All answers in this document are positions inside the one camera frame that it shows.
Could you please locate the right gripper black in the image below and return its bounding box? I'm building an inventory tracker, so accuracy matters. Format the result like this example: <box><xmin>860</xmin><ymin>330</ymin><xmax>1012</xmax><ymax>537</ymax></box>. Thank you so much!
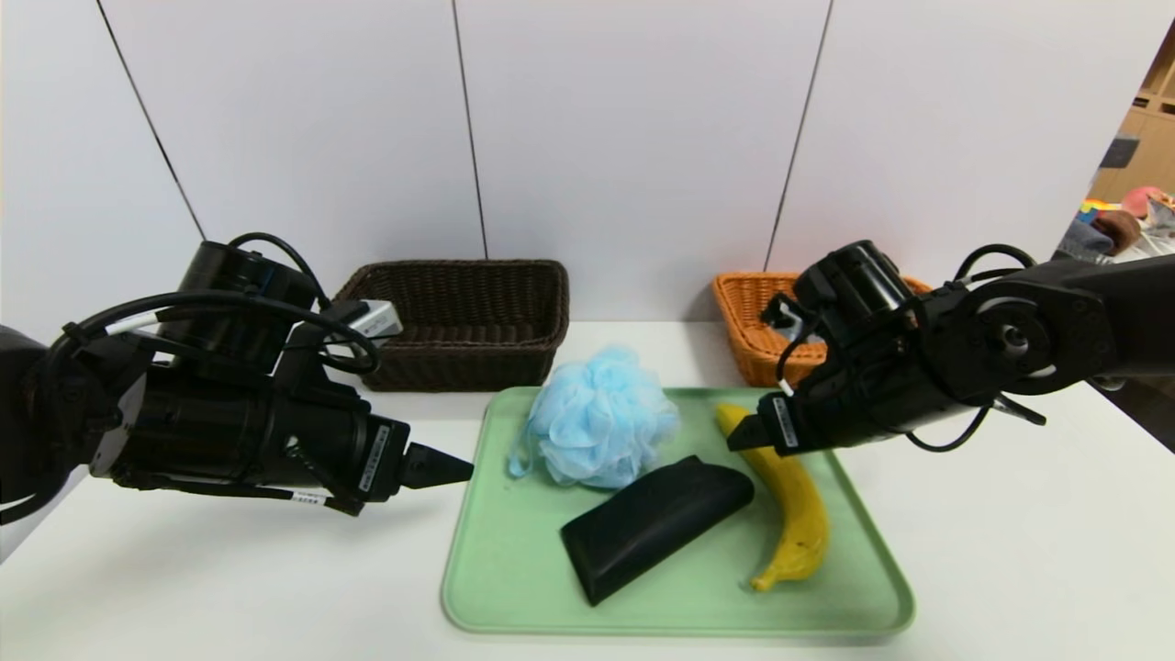
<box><xmin>726</xmin><ymin>356</ymin><xmax>931</xmax><ymax>457</ymax></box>

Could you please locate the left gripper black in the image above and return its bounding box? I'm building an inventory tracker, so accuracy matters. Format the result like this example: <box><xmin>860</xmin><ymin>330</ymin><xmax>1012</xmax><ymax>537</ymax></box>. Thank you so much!
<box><xmin>267</xmin><ymin>394</ymin><xmax>475</xmax><ymax>517</ymax></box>

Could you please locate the yellow banana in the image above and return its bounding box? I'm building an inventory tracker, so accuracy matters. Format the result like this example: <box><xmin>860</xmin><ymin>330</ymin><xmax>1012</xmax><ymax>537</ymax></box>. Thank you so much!
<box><xmin>715</xmin><ymin>403</ymin><xmax>831</xmax><ymax>593</ymax></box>

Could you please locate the black glasses case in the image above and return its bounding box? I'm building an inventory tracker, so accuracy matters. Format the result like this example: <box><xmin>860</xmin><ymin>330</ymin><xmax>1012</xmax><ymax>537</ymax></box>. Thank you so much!
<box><xmin>560</xmin><ymin>455</ymin><xmax>755</xmax><ymax>606</ymax></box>

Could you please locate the light blue mesh bath loofah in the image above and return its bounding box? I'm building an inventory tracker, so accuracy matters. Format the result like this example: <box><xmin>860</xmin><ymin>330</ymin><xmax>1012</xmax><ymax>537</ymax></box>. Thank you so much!
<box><xmin>508</xmin><ymin>346</ymin><xmax>680</xmax><ymax>489</ymax></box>

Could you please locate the dark brown wicker basket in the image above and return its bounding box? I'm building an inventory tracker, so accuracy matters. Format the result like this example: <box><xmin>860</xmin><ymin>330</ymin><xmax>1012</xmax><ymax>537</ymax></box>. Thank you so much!
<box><xmin>332</xmin><ymin>260</ymin><xmax>570</xmax><ymax>394</ymax></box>

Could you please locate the orange wicker basket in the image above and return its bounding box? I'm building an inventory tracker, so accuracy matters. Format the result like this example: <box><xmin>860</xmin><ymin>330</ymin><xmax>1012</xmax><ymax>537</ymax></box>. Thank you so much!
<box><xmin>713</xmin><ymin>272</ymin><xmax>933</xmax><ymax>388</ymax></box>

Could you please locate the light green plastic tray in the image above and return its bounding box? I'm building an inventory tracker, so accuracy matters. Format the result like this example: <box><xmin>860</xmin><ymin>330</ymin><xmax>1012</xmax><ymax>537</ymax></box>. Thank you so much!
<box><xmin>441</xmin><ymin>387</ymin><xmax>916</xmax><ymax>637</ymax></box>

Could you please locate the dark gray folded cloth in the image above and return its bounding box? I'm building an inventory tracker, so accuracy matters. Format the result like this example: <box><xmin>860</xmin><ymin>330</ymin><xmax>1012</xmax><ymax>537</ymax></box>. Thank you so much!
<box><xmin>1056</xmin><ymin>220</ymin><xmax>1113</xmax><ymax>263</ymax></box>

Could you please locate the brown round plush item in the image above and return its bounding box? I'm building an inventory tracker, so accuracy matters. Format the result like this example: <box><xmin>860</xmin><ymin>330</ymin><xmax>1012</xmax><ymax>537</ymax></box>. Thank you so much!
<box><xmin>1092</xmin><ymin>210</ymin><xmax>1142</xmax><ymax>256</ymax></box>

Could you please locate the wooden shelf unit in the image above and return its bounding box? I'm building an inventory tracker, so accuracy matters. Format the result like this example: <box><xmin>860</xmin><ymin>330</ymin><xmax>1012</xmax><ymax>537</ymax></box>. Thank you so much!
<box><xmin>1088</xmin><ymin>17</ymin><xmax>1175</xmax><ymax>205</ymax></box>

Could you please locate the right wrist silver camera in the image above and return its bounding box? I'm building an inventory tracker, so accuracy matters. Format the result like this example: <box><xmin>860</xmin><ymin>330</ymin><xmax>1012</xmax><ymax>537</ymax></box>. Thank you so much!
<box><xmin>760</xmin><ymin>294</ymin><xmax>827</xmax><ymax>346</ymax></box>

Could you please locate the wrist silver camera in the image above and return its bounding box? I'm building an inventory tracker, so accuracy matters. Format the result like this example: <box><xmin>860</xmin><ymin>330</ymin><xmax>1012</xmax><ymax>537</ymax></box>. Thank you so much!
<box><xmin>760</xmin><ymin>294</ymin><xmax>827</xmax><ymax>346</ymax></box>
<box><xmin>321</xmin><ymin>299</ymin><xmax>405</xmax><ymax>345</ymax></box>

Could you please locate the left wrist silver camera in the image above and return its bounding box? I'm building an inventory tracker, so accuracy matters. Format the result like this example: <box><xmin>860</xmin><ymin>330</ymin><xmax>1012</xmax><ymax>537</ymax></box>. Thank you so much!
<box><xmin>321</xmin><ymin>299</ymin><xmax>405</xmax><ymax>345</ymax></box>

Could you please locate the thin black left arm cable loop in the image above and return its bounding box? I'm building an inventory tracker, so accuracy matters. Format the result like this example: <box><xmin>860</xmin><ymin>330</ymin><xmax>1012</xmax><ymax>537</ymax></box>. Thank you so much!
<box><xmin>227</xmin><ymin>231</ymin><xmax>330</xmax><ymax>308</ymax></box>

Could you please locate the thick black left camera cable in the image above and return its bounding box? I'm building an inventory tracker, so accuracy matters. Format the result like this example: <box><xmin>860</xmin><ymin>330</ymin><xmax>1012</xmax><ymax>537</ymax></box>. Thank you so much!
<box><xmin>50</xmin><ymin>290</ymin><xmax>383</xmax><ymax>375</ymax></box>

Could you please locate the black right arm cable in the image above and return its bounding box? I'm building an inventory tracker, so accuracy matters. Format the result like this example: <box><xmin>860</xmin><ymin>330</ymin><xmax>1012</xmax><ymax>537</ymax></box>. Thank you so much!
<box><xmin>953</xmin><ymin>242</ymin><xmax>1040</xmax><ymax>284</ymax></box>

